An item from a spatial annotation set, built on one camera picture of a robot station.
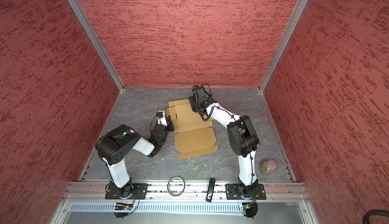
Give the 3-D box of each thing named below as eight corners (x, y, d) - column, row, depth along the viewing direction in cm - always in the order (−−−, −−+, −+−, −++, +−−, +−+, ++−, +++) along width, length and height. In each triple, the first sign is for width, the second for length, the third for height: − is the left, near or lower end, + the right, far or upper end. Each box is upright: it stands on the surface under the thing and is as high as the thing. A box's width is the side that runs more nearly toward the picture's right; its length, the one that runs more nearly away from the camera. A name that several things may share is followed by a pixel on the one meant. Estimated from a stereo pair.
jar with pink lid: (259, 175, 82) (267, 169, 73) (257, 166, 85) (264, 160, 76) (269, 175, 82) (278, 169, 73) (267, 166, 85) (275, 160, 76)
